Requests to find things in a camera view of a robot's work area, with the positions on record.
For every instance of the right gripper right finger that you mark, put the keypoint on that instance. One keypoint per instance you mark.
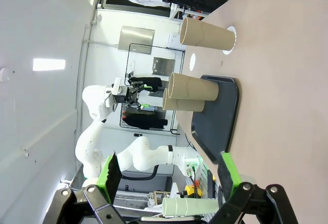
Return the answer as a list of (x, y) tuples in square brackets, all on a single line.
[(246, 201)]

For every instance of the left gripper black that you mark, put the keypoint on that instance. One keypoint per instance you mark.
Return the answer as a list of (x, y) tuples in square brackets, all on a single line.
[(121, 95)]

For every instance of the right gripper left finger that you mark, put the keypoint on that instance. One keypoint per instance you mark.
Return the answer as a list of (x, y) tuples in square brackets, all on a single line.
[(102, 203)]

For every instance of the tall tan cup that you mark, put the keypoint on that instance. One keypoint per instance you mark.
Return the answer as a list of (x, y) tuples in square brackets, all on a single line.
[(194, 86), (207, 35), (184, 106)]

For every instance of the white scalloped paper coaster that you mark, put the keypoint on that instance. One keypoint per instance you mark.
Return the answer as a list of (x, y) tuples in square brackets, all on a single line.
[(192, 62), (227, 52)]

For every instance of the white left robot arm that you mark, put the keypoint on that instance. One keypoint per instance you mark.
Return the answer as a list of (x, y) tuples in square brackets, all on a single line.
[(143, 154)]

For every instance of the black garment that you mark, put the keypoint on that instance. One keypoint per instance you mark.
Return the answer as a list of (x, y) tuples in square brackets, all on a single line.
[(146, 121), (153, 81)]

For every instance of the pale green cup stack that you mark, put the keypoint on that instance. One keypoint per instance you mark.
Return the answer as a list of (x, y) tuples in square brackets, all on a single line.
[(189, 206)]

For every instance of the yellow tool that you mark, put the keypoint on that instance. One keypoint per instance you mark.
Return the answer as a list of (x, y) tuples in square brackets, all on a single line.
[(190, 189)]

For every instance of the black plastic serving tray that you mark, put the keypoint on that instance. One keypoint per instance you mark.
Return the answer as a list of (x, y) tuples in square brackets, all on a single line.
[(217, 131)]

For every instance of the rectangular ceiling light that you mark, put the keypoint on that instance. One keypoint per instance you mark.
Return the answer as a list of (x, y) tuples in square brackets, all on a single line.
[(48, 64)]

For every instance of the round white ceiling detector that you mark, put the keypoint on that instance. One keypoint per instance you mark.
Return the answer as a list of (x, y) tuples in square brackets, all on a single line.
[(3, 74)]

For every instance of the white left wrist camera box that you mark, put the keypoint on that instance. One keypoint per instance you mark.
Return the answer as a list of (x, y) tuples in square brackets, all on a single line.
[(117, 85)]

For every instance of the small grey wall panel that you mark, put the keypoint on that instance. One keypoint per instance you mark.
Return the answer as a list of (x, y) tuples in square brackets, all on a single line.
[(164, 65)]

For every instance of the large silver wall panel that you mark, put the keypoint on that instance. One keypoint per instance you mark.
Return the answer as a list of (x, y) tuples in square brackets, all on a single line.
[(137, 40)]

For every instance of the white paper wall sign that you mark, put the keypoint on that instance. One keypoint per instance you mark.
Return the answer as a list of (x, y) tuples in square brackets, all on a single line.
[(173, 40)]

